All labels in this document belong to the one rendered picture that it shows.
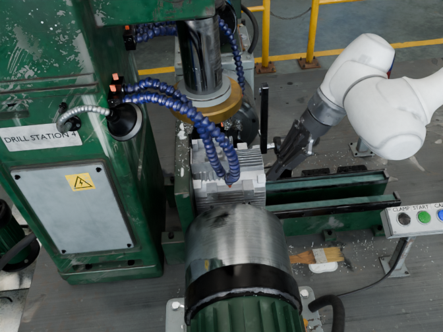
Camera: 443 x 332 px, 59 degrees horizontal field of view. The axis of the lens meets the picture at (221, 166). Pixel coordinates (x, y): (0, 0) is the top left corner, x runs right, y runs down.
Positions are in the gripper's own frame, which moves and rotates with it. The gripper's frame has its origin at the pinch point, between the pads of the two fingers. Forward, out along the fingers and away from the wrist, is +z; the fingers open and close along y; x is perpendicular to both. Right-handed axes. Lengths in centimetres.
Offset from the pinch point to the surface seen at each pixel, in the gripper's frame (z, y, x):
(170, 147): 44, -48, -15
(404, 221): -11.4, 18.1, 26.5
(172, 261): 40.7, 7.7, -14.1
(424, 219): -13.9, 18.1, 30.8
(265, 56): 67, -231, 77
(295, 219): 15.6, 1.1, 16.3
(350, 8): 24, -341, 179
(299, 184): 11.1, -10.6, 18.0
